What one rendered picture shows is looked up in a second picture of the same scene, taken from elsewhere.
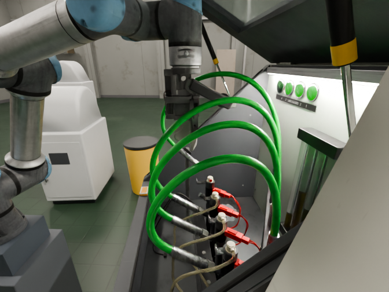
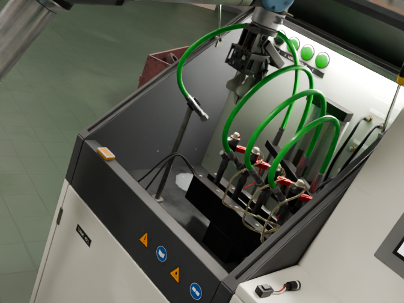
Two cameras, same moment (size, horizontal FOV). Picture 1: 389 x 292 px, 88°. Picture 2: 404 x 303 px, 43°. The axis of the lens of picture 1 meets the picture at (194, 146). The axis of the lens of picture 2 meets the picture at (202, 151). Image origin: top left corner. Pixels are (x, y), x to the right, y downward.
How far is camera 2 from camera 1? 1.03 m
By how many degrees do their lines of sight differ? 41
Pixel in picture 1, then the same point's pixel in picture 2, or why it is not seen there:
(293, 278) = (369, 176)
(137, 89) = not seen: outside the picture
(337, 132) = (341, 100)
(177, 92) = (254, 49)
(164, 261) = not seen: hidden behind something
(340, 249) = (394, 156)
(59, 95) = not seen: outside the picture
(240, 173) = (198, 133)
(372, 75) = (378, 69)
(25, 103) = (49, 15)
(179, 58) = (273, 23)
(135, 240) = (158, 206)
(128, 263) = (174, 224)
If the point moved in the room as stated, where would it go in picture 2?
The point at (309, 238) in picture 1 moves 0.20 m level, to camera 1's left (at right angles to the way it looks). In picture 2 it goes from (378, 157) to (326, 156)
